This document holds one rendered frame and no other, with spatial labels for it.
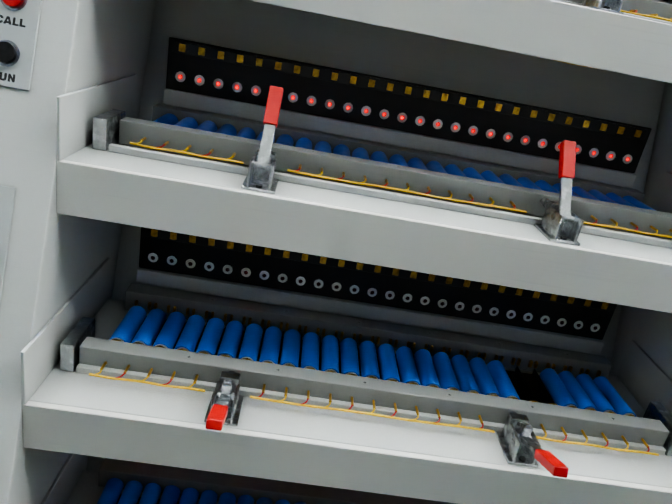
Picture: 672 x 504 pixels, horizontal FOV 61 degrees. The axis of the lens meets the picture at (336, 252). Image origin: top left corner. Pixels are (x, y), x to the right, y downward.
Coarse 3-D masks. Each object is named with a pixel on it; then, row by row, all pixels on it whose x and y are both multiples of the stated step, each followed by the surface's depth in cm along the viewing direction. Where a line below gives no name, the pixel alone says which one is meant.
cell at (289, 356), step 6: (288, 330) 61; (294, 330) 61; (288, 336) 59; (294, 336) 59; (300, 336) 61; (288, 342) 58; (294, 342) 58; (282, 348) 58; (288, 348) 57; (294, 348) 57; (282, 354) 57; (288, 354) 56; (294, 354) 56; (282, 360) 56; (288, 360) 55; (294, 360) 56; (294, 366) 55
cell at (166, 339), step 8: (176, 312) 60; (168, 320) 58; (176, 320) 58; (184, 320) 60; (168, 328) 56; (176, 328) 57; (160, 336) 55; (168, 336) 55; (176, 336) 57; (160, 344) 54; (168, 344) 54
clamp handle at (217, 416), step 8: (224, 384) 48; (224, 392) 48; (224, 400) 47; (216, 408) 44; (224, 408) 44; (208, 416) 42; (216, 416) 42; (224, 416) 43; (208, 424) 42; (216, 424) 42
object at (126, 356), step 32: (96, 352) 51; (128, 352) 51; (160, 352) 52; (192, 352) 53; (160, 384) 50; (192, 384) 51; (256, 384) 52; (288, 384) 52; (320, 384) 52; (352, 384) 53; (384, 384) 54; (384, 416) 52; (480, 416) 54; (544, 416) 54; (576, 416) 55; (608, 416) 55; (608, 448) 53
